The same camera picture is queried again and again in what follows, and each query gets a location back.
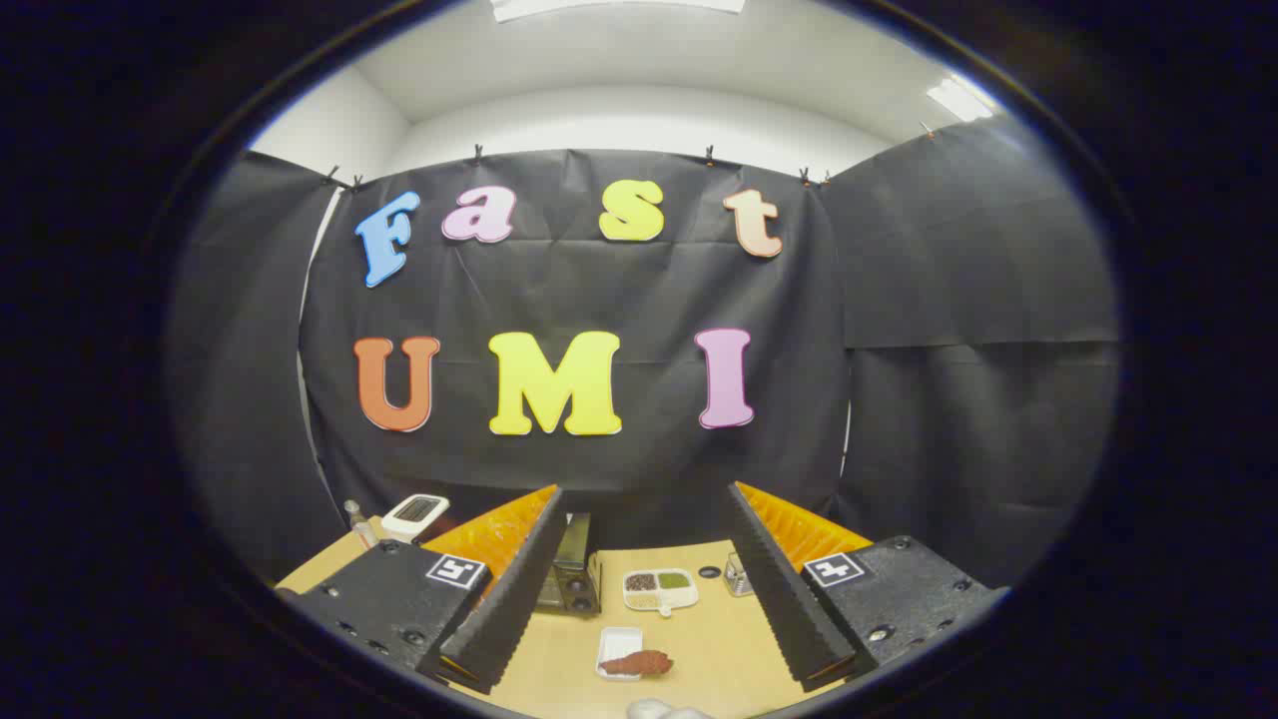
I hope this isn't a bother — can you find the black toaster oven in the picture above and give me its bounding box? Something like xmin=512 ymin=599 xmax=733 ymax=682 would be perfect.
xmin=536 ymin=512 xmax=602 ymax=615

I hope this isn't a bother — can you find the white divided dish with beans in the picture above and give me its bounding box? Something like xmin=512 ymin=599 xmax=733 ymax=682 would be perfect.
xmin=622 ymin=568 xmax=699 ymax=618

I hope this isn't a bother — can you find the white bread toaster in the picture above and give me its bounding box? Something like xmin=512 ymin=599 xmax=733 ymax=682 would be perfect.
xmin=381 ymin=494 xmax=451 ymax=545

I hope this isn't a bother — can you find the brown meat slice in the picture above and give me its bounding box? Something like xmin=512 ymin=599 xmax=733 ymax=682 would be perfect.
xmin=599 ymin=649 xmax=675 ymax=676

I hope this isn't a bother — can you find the long ceiling light panel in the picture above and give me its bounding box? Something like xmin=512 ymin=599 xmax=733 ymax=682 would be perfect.
xmin=489 ymin=0 xmax=746 ymax=23

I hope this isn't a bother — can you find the small clear glass bottle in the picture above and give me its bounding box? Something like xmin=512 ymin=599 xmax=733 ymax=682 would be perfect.
xmin=343 ymin=499 xmax=380 ymax=550

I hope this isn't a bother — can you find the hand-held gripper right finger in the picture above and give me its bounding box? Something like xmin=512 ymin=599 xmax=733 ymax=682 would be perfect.
xmin=726 ymin=481 xmax=1009 ymax=693

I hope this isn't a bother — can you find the small ceiling light panel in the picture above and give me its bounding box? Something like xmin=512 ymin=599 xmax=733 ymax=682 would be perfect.
xmin=927 ymin=76 xmax=996 ymax=123

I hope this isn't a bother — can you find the small white rectangular tray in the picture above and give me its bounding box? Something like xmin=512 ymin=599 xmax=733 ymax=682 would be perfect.
xmin=596 ymin=626 xmax=644 ymax=682

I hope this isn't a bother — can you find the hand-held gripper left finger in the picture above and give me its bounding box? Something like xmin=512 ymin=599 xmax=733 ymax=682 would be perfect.
xmin=290 ymin=485 xmax=568 ymax=695

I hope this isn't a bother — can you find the black backdrop cloth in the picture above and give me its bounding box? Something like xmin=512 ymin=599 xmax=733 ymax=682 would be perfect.
xmin=165 ymin=118 xmax=1121 ymax=590

